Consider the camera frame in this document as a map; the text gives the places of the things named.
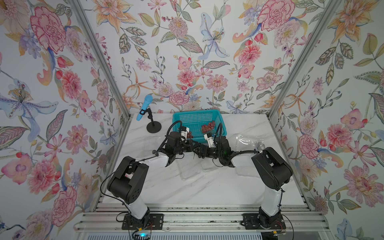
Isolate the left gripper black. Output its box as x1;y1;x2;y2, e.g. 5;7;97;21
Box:
173;139;199;156

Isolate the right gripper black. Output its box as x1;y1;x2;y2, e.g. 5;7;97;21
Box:
193;145;224;160

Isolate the clear clamshell container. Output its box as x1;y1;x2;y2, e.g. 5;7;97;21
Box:
176;155;223;181
232;135;264;179

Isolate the teal plastic mesh basket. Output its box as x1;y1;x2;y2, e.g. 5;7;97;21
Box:
173;110;227;143

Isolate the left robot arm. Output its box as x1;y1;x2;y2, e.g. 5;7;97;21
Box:
107;121;191;224

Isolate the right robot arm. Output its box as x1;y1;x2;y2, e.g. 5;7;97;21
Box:
191;137;293;230

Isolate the black microphone stand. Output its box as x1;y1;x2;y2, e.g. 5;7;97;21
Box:
137;108;162;134

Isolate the red grape bunch back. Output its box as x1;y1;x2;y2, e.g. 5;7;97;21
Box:
201;121;216;134

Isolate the grey microphone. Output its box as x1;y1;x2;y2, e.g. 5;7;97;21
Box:
256;142;266;152

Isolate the blue microphone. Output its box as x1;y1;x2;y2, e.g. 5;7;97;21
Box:
136;95;153;121

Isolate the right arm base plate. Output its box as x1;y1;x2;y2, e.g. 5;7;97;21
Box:
241;213;287;231

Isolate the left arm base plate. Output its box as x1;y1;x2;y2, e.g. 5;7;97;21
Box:
122;214;164;231

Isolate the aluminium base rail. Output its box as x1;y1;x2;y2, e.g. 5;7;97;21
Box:
75;203;330;233

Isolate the left aluminium frame post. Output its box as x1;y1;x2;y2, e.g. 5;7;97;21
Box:
69;0;131;119

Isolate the aluminium frame post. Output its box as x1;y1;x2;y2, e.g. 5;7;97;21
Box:
267;0;340;121
69;0;131;119

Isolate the right aluminium frame post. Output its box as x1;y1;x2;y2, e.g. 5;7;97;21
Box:
267;0;340;121

